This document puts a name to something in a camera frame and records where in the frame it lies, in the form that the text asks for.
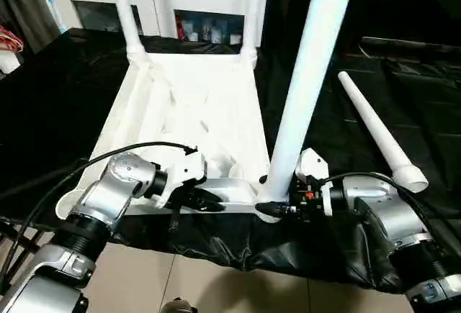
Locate white plastic table top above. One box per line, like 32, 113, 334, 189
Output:
55, 52, 289, 224

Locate white plastic table leg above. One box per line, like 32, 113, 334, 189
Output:
237, 0, 269, 70
337, 71, 429, 194
107, 0, 148, 70
259, 0, 361, 202

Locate black mat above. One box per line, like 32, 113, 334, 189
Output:
0, 27, 461, 294

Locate black metal bar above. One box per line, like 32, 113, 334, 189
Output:
359, 36, 461, 54

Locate grey curtain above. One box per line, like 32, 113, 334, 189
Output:
0, 0, 62, 55

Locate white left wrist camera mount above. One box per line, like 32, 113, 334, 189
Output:
156, 145, 208, 209

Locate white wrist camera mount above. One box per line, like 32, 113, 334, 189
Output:
294, 148, 331, 217
156, 145, 208, 209

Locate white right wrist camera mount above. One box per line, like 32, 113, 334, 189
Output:
294, 148, 331, 217

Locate black left wrist camera cable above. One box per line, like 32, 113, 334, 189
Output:
0, 142, 199, 285

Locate black folding frame bar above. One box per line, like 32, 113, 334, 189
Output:
0, 219, 48, 292

